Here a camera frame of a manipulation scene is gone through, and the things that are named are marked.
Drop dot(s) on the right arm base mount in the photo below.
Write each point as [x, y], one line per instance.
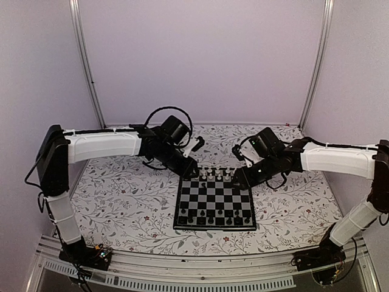
[324, 263]

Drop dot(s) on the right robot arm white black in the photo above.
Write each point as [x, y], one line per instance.
[307, 155]

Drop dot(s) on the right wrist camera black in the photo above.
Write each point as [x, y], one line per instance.
[266, 143]

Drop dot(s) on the left aluminium frame post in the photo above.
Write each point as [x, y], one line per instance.
[82, 48]

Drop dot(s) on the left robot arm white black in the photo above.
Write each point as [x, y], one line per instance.
[62, 148]

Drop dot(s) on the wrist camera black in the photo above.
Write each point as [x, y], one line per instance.
[173, 130]
[266, 143]

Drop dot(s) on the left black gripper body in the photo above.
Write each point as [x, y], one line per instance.
[168, 157]

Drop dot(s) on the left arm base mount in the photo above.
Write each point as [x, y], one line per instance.
[98, 257]

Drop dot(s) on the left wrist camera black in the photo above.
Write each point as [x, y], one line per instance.
[173, 130]

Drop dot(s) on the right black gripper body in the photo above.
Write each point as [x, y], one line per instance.
[268, 170]

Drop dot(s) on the black white chessboard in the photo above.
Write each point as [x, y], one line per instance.
[220, 200]

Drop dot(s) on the front aluminium rail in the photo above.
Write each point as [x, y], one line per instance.
[204, 261]

